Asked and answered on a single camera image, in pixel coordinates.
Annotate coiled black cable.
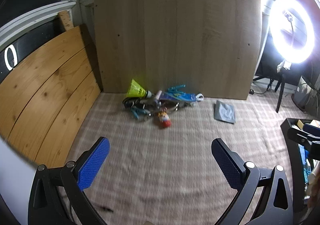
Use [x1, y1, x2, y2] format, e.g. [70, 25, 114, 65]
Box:
[122, 98, 146, 111]

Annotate black container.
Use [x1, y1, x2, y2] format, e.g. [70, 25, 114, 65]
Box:
[280, 118, 320, 218]

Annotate grey plastic bag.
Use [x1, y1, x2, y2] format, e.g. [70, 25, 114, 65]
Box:
[292, 75, 320, 116]

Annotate red toy figure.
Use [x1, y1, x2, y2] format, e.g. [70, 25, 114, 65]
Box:
[157, 108, 172, 130]

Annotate ring light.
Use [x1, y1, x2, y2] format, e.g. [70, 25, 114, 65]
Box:
[269, 0, 316, 64]

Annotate light oak board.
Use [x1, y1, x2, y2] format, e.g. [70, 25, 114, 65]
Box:
[94, 0, 262, 101]

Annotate blue printed packet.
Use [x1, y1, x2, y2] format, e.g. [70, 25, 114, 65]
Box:
[160, 90, 198, 106]

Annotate pink tube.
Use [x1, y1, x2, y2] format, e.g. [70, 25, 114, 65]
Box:
[152, 91, 163, 107]

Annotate checked beige blanket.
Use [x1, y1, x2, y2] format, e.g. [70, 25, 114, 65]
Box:
[35, 93, 312, 225]

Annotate black light stand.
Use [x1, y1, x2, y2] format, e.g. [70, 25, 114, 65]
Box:
[274, 60, 290, 113]

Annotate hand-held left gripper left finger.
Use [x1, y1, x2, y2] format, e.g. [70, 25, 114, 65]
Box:
[28, 137, 111, 225]

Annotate wooden batten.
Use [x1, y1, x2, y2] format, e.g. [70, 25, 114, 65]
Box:
[58, 11, 74, 32]

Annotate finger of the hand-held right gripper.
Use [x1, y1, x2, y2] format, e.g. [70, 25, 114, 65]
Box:
[287, 127, 317, 144]

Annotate grey foil packet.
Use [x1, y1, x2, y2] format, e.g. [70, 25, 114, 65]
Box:
[214, 100, 237, 125]

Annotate black floor cables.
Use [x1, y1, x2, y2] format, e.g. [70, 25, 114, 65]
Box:
[249, 77, 277, 96]

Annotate metal spring clamp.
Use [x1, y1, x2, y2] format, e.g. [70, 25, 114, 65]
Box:
[147, 102, 181, 116]

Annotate pine wood board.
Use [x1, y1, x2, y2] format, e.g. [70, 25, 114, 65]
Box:
[0, 25, 104, 169]

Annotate yellow shuttlecock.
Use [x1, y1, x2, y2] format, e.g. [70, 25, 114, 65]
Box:
[126, 79, 153, 99]

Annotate blue plastic clip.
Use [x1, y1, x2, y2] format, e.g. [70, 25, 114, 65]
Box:
[130, 106, 148, 120]
[167, 84, 187, 94]

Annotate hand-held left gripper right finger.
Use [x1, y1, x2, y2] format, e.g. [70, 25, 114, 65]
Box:
[211, 138, 293, 225]

